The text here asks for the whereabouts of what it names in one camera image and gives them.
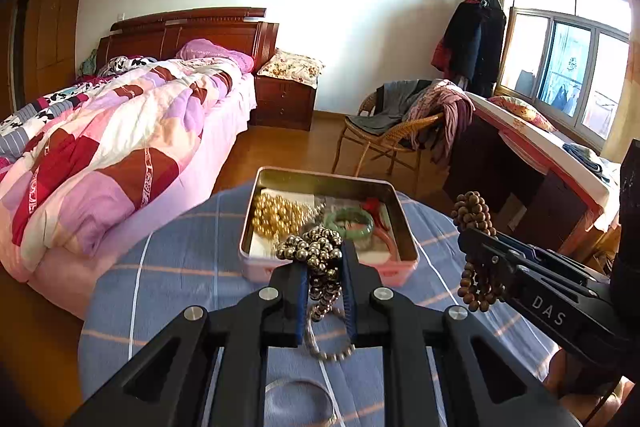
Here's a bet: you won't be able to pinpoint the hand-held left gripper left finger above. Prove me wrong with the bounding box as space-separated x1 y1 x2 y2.
65 242 308 427

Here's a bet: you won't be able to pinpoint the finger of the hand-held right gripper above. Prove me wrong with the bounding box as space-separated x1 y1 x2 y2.
457 227 526 283
495 234 608 288

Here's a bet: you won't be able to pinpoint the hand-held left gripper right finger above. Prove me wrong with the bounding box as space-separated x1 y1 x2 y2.
341 241 581 427

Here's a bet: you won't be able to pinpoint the brown wooden bead strand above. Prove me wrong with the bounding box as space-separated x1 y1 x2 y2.
451 191 506 313

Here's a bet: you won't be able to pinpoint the pink tin box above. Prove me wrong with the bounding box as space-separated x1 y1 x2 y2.
238 167 420 284

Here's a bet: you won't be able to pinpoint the silver bead necklace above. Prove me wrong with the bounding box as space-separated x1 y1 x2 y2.
274 227 357 363

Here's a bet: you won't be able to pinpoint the green jade bracelet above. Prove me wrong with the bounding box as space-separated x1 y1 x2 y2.
322 207 375 248

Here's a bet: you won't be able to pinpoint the pink bangle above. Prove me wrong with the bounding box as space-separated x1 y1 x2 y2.
372 227 401 263

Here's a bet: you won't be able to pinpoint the gold bead necklace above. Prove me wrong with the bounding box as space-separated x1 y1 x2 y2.
250 189 326 238

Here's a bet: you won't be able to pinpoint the pale pearl bracelet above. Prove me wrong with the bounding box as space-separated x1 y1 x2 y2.
299 201 328 222

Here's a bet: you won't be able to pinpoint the red bracelet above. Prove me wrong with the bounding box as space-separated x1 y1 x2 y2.
361 198 388 228

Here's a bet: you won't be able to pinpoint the person's right hand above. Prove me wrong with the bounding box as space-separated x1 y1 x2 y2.
547 352 640 427

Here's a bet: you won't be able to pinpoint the dark wooden desk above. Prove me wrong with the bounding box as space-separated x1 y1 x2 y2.
442 92 626 258

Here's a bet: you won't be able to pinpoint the thin silver bangle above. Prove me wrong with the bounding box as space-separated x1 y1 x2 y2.
264 379 335 425

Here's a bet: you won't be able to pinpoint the white desk cloth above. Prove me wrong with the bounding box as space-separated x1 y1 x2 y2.
465 92 623 233

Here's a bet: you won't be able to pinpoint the folded clothes pile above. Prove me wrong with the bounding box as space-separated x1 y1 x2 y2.
562 142 621 182

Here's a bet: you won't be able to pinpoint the floral pillow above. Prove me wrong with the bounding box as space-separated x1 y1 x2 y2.
489 96 558 134

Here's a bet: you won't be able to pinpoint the pink striped garment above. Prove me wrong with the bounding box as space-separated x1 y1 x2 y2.
407 79 476 165

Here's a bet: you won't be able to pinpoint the wicker chair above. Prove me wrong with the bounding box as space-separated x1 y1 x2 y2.
332 79 451 178

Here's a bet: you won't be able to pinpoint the grey garment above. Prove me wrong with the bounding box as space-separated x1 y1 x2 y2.
345 79 433 135

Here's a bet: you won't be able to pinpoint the window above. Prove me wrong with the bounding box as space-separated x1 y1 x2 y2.
500 0 633 148

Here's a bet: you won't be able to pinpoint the wooden nightstand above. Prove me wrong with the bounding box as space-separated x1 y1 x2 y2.
250 74 318 131

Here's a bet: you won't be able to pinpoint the dark coats on rack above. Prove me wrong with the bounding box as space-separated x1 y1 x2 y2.
431 0 507 100

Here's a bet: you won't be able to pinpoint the floral cushion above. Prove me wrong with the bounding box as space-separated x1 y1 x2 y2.
256 48 326 88

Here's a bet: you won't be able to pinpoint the pink patchwork quilt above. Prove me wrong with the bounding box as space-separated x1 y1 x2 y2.
0 57 251 283

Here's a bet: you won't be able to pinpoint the pink pillow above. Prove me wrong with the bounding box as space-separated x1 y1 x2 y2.
176 38 256 75

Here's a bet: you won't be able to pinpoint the wooden bed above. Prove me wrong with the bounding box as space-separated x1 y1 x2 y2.
0 7 281 323

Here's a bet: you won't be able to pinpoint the black white patterned blanket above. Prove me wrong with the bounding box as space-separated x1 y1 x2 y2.
0 55 161 148

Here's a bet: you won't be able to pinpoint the teal bag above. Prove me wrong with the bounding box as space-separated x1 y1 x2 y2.
79 49 98 78

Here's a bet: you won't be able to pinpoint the wooden wardrobe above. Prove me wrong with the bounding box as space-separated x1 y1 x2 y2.
10 0 98 108

